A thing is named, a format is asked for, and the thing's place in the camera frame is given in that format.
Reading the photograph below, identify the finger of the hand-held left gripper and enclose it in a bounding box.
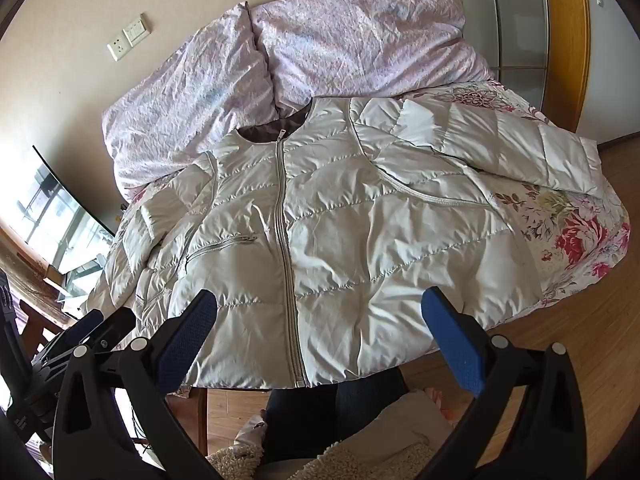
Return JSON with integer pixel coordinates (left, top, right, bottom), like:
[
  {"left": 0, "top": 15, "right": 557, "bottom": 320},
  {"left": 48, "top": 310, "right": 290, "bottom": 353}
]
[
  {"left": 62, "top": 310, "right": 104, "bottom": 349},
  {"left": 87, "top": 306, "right": 137, "bottom": 357}
]

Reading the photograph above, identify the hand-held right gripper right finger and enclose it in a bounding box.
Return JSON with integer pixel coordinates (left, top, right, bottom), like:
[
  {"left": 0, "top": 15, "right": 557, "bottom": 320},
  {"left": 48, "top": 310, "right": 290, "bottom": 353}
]
[{"left": 421, "top": 286, "right": 586, "bottom": 480}]

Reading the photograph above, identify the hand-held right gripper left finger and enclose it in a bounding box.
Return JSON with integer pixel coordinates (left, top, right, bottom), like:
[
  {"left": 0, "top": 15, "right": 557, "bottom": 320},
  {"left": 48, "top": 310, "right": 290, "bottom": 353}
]
[{"left": 52, "top": 287, "right": 223, "bottom": 480}]

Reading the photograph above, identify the white puffer jacket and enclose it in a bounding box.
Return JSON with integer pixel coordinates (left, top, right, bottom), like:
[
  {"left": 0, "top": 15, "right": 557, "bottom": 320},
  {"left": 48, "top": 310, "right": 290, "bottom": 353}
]
[{"left": 92, "top": 95, "right": 601, "bottom": 391}]

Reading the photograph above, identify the wooden table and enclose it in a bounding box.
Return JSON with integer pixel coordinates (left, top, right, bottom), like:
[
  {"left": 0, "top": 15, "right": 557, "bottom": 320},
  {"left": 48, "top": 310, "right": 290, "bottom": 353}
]
[{"left": 0, "top": 240, "right": 68, "bottom": 356}]

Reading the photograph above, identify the wooden bed leg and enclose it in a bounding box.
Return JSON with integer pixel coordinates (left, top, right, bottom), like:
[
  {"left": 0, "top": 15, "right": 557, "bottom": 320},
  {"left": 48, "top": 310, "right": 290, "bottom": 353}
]
[{"left": 196, "top": 387, "right": 209, "bottom": 457}]

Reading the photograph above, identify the person's leg in dark jeans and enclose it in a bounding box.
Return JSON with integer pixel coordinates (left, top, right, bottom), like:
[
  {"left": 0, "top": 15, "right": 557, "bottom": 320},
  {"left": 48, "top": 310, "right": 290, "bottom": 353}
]
[{"left": 262, "top": 367, "right": 408, "bottom": 465}]

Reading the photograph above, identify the floral bedsheet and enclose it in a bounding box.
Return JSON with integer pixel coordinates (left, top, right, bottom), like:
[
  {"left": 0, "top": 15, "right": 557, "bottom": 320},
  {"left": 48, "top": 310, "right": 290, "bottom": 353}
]
[{"left": 115, "top": 77, "right": 632, "bottom": 311}]

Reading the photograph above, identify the pink floral duvet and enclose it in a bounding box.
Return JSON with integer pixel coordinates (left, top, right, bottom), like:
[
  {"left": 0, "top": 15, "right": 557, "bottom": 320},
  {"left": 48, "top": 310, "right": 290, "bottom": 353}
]
[{"left": 101, "top": 0, "right": 497, "bottom": 202}]

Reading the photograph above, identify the frosted glass door panel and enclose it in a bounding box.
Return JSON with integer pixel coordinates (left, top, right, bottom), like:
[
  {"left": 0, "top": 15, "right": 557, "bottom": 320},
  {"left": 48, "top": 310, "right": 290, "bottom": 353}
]
[{"left": 446, "top": 0, "right": 551, "bottom": 107}]

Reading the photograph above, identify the white light switch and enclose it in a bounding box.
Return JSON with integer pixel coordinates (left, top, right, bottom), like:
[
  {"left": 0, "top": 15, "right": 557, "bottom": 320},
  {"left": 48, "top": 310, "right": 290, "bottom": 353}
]
[{"left": 123, "top": 14, "right": 151, "bottom": 46}]

